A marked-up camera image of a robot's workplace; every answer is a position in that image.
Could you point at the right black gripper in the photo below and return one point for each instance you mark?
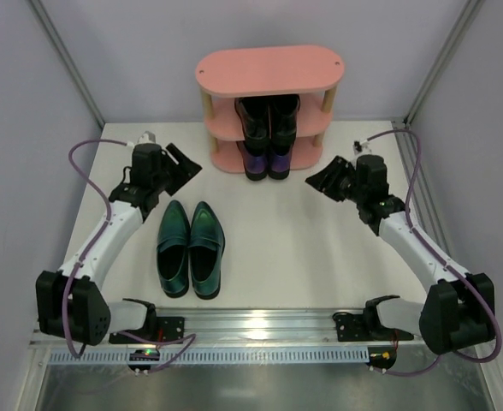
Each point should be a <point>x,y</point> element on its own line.
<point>334,181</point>

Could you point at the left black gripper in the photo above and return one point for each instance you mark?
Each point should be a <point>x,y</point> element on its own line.
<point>173,169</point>

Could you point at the purple metallic loafer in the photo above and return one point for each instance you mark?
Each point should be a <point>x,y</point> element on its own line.
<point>254,161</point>
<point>280,158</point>

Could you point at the green metallic loafer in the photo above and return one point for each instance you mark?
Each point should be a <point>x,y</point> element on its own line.
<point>172,251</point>
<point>206,248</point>

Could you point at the black patent loafer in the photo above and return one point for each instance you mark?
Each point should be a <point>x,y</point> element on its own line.
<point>283,111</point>
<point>253,113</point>

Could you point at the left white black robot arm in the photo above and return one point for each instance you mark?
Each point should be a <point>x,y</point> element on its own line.
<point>70,302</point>

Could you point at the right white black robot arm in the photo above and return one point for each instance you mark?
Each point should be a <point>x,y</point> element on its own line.
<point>458,311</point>

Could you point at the pink three-tier shoe shelf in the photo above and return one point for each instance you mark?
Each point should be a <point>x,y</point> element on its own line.
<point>311,71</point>

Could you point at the right black controller board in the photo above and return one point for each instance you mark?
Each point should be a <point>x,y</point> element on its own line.
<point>381,358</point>

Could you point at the black controller board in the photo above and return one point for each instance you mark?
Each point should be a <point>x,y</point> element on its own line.
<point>381,358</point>
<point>144,361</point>

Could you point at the left black controller board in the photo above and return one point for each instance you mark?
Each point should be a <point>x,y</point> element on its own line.
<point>144,361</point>

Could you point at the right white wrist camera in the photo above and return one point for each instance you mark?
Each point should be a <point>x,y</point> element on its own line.
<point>361,147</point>

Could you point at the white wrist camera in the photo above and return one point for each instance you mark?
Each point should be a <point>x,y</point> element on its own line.
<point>147,138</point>
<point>361,147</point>

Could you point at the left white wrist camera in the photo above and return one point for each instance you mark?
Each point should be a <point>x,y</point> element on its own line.
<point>147,138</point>

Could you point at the right side aluminium rail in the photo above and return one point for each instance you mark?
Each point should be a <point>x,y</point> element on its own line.
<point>423,201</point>

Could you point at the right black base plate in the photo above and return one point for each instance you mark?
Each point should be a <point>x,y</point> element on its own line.
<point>364,327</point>

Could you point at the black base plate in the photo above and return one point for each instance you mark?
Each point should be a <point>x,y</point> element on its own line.
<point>161,329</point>
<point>364,327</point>

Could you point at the aluminium mounting rail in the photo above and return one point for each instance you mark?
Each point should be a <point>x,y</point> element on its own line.
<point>216,327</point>

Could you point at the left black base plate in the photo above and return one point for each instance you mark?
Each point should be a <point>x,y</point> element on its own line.
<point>161,329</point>

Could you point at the left corner aluminium post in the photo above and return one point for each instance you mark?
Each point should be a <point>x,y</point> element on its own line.
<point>56,41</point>

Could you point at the corner aluminium post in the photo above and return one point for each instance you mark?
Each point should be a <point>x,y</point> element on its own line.
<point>56,41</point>
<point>450,46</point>

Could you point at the right corner aluminium post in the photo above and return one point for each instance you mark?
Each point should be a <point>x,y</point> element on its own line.
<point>450,46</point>

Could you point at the slotted grey cable duct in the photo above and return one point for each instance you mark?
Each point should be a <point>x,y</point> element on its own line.
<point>225,356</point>

